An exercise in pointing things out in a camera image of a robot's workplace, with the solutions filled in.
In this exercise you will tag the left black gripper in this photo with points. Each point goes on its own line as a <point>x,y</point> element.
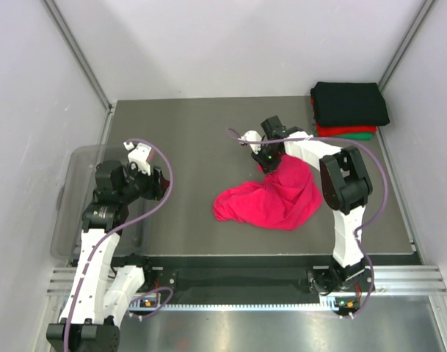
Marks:
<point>155,190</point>

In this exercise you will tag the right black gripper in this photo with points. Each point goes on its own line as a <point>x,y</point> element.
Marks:
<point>266,166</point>

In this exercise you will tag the pink t shirt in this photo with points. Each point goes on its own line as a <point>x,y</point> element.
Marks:
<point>284,200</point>

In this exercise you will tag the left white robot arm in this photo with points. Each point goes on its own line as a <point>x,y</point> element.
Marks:
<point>97,303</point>

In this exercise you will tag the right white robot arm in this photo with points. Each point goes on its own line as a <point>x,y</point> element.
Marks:
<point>345,186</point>

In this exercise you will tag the red folded t shirt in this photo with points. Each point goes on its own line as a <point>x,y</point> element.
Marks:
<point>340,131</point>

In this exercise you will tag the clear plastic bin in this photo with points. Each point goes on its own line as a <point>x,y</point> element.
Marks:
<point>76,195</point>

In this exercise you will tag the black folded t shirt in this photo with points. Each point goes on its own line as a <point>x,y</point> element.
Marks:
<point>338,104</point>

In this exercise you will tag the green folded t shirt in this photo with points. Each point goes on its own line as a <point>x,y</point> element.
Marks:
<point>357,136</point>

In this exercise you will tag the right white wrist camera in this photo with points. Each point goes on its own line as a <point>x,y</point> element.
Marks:
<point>252,139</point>

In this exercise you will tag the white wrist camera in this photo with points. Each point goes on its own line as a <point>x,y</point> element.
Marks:
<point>252,139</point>
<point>138,155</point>

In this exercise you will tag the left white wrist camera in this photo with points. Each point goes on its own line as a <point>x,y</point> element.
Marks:
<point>138,155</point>

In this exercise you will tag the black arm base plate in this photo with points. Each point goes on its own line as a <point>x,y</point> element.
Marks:
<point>302,274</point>

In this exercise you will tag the grey slotted cable duct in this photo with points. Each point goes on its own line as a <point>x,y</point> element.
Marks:
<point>152,302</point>

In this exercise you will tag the aluminium frame rail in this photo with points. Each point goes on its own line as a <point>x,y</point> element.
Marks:
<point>399,280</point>

